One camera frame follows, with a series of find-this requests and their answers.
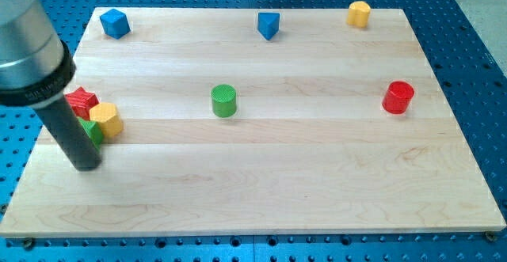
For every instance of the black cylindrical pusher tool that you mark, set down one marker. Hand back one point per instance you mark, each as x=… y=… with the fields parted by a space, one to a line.
x=65 y=128

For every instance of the red star block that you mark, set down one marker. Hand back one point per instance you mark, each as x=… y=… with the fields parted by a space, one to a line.
x=81 y=102

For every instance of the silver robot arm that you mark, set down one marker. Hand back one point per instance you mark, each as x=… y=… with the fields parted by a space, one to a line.
x=36 y=66

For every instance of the yellow hexagon block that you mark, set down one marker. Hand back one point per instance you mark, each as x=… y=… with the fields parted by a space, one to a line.
x=107 y=116

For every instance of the blue cube block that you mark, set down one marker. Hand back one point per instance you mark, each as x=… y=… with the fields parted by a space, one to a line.
x=115 y=23

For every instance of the green cylinder block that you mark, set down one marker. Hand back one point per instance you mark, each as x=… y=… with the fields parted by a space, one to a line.
x=224 y=102

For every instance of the wooden board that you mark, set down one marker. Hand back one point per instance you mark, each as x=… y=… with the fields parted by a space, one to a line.
x=310 y=149

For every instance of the blue triangle block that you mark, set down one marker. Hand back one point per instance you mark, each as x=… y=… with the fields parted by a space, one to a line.
x=268 y=24

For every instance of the yellow heart block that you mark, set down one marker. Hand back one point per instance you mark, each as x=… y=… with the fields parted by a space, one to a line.
x=358 y=14

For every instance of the red cylinder block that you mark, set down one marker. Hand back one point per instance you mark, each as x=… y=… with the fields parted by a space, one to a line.
x=398 y=97

